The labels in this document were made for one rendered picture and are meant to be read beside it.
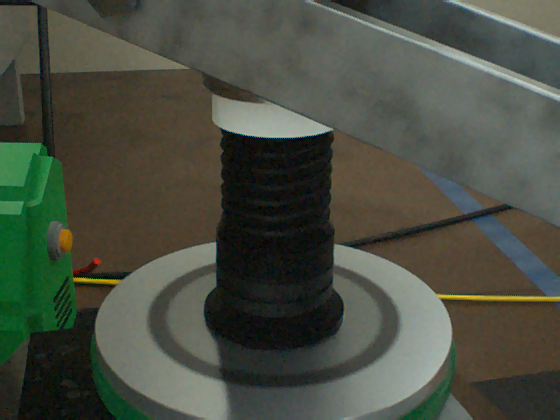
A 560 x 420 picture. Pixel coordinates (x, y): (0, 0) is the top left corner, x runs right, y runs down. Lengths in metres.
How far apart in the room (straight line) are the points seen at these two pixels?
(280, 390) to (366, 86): 0.16
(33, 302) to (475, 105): 1.32
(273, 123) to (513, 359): 1.66
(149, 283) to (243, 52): 0.20
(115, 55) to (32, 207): 3.44
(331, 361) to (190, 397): 0.08
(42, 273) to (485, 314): 1.21
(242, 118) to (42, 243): 1.19
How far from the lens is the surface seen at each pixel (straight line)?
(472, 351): 1.99
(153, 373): 0.41
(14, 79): 3.81
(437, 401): 0.42
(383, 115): 0.32
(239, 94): 0.37
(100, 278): 2.26
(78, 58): 4.93
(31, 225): 1.53
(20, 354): 0.50
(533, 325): 2.15
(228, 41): 0.34
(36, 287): 1.55
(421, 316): 0.46
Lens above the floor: 1.07
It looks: 23 degrees down
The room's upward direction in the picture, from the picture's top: 1 degrees clockwise
